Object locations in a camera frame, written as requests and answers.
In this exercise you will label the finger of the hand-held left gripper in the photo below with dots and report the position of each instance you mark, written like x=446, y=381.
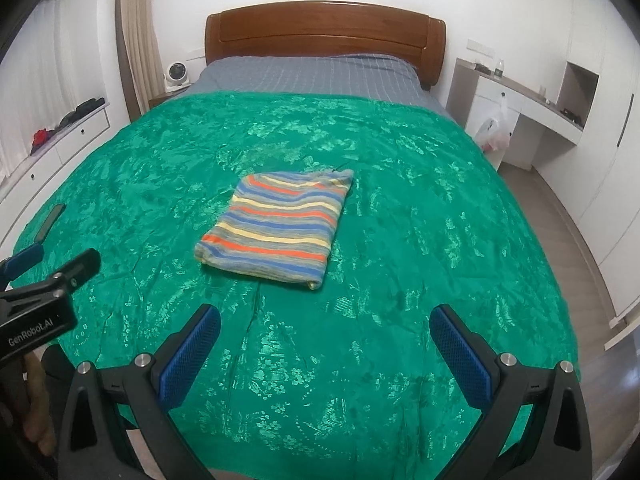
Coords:
x=25, y=257
x=85, y=262

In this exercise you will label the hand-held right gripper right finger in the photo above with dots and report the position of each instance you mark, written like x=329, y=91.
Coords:
x=460, y=355

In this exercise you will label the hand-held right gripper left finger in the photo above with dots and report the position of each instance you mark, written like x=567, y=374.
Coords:
x=192, y=355

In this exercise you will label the striped knit sweater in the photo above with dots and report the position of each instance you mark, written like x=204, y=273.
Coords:
x=280, y=230

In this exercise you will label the dark clothes pile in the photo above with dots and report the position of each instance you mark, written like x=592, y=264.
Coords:
x=80, y=112

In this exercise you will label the person's left hand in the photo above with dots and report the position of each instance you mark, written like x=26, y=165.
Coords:
x=37, y=410

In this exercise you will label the white drawer cabinet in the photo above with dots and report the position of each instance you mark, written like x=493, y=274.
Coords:
x=60, y=160

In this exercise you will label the green floral bedspread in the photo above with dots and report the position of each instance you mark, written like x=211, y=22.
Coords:
x=400, y=260

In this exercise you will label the red cloth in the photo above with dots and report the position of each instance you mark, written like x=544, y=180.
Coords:
x=42, y=139

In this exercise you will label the wooden nightstand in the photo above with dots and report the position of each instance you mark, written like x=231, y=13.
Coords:
x=165, y=99

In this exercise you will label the white round fan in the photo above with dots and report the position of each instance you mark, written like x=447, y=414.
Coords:
x=176, y=74

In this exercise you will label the white plastic bag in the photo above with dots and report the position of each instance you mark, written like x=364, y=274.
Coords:
x=492, y=132

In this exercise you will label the beige curtain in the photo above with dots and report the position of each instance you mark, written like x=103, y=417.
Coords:
x=140, y=35

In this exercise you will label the white wardrobe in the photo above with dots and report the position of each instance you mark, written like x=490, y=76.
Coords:
x=615, y=160

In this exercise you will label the white built-in desk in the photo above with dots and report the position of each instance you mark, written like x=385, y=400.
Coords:
x=530, y=110

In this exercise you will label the small clear bottle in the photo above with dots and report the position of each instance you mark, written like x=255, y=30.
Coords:
x=499, y=69

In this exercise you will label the grey checked bed sheet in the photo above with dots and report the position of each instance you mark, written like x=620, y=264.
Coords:
x=310, y=77

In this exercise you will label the wooden headboard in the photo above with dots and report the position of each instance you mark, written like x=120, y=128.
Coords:
x=325, y=32

